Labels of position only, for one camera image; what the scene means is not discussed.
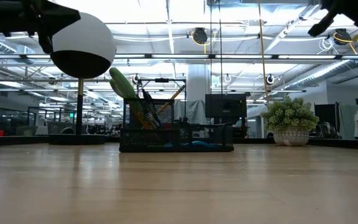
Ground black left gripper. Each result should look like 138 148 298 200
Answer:
0 0 82 55

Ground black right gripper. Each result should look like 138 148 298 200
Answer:
307 0 358 38

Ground green handled scissors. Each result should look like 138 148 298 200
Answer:
108 67 147 129

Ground black ballpoint pen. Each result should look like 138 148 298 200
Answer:
140 88 164 129

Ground blue curved plastic piece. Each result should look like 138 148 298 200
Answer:
166 140 223 150

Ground black mesh desk organizer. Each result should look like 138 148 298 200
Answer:
119 98 235 153

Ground white globe lamp black stand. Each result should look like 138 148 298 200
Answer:
48 11 117 146

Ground green plant in white pot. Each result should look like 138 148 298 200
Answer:
260 95 320 147

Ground black monitor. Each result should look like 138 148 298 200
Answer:
204 93 248 119

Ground yellow hanging cable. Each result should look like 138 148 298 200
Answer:
257 0 270 104

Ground black aluminium table frame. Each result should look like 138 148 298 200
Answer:
0 134 358 149

